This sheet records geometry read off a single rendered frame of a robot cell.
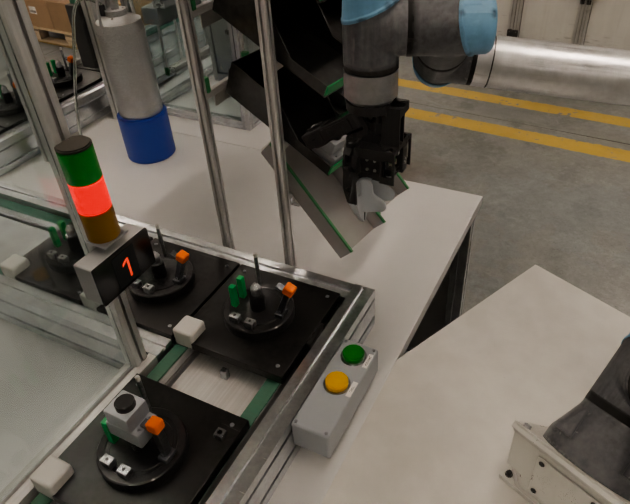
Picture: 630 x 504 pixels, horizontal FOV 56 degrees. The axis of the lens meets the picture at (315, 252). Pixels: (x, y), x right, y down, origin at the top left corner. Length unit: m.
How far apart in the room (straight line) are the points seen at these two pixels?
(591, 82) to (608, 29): 3.93
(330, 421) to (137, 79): 1.23
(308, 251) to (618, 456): 0.85
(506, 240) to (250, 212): 1.65
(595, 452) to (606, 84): 0.51
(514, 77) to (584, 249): 2.18
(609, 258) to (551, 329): 1.72
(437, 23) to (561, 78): 0.23
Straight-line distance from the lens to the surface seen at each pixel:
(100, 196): 0.90
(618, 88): 0.96
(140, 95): 1.90
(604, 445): 0.95
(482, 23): 0.80
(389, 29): 0.79
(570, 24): 4.91
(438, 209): 1.64
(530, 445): 0.98
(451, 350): 1.25
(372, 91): 0.81
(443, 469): 1.09
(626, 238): 3.19
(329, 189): 1.30
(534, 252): 2.97
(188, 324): 1.16
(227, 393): 1.12
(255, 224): 1.61
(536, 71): 0.93
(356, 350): 1.09
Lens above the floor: 1.78
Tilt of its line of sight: 38 degrees down
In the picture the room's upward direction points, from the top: 4 degrees counter-clockwise
